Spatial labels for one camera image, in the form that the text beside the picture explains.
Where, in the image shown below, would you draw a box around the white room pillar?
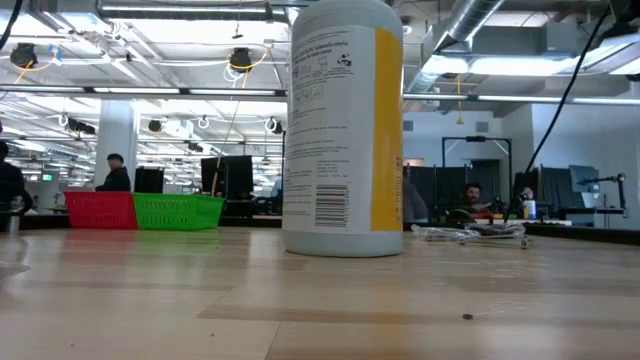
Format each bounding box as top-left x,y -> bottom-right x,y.
95,99 -> 140,194

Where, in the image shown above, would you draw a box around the black office monitor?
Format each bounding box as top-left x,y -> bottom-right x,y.
200,154 -> 255,201

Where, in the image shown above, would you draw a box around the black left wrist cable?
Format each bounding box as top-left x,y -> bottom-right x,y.
0,0 -> 25,51

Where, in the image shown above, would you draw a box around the silver metal post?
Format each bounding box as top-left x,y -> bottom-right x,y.
7,196 -> 24,235

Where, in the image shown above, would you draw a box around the black tube stand frame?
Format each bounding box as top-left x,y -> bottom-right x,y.
441,135 -> 514,174

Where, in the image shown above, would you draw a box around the white wipes canister yellow label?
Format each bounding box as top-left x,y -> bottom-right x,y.
280,0 -> 405,259

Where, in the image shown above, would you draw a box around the grey desk monitor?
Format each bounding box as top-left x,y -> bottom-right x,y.
568,164 -> 601,209

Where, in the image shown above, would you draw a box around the long ceiling light strip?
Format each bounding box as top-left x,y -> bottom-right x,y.
403,93 -> 640,106
0,85 -> 289,97

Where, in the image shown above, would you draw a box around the black ceiling device yellow cable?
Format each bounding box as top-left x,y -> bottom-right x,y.
228,47 -> 254,74
9,42 -> 39,69

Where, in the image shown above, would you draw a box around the green plastic basket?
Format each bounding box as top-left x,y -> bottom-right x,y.
132,192 -> 226,232

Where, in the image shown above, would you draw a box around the black partition panels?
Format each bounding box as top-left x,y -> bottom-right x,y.
403,165 -> 501,226

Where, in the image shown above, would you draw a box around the yellow hanging pendant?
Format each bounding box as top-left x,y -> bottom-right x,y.
454,73 -> 465,126

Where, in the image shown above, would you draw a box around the red plastic basket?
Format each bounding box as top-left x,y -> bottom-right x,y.
63,191 -> 140,231

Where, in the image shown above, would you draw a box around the bright ceiling light panel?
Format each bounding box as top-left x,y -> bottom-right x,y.
422,53 -> 576,77

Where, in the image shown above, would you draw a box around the silver ceiling duct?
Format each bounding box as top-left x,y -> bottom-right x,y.
407,0 -> 506,96

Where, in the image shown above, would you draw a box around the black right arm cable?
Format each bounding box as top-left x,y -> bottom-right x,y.
502,2 -> 614,224

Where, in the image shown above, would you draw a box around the black office chair back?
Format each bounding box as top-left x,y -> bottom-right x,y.
133,167 -> 165,195

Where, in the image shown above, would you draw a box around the bagged black round compact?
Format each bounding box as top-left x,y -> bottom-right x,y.
464,221 -> 527,238
412,224 -> 481,245

